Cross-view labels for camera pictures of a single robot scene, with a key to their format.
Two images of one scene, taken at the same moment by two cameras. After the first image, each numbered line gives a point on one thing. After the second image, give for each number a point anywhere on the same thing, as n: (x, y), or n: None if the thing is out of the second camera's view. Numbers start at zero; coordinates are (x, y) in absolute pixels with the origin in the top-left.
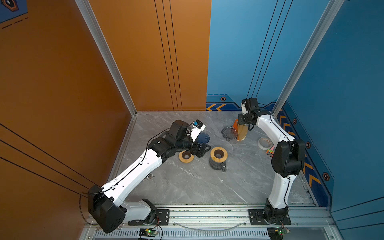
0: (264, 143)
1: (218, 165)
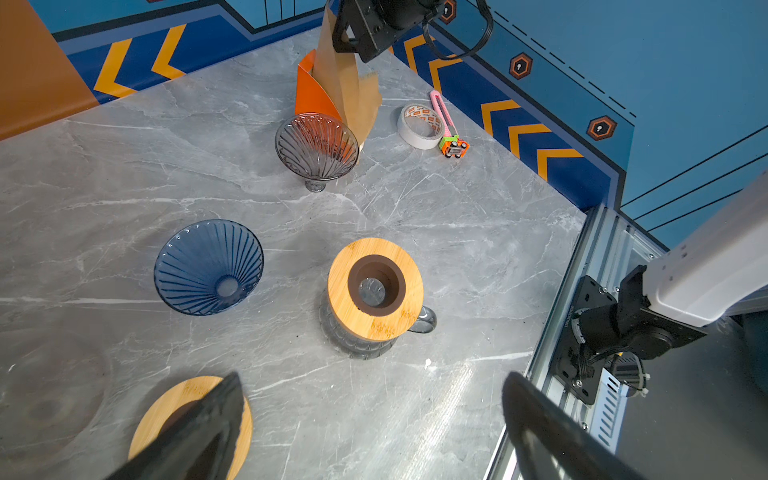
0: (419, 126)
1: (365, 349)
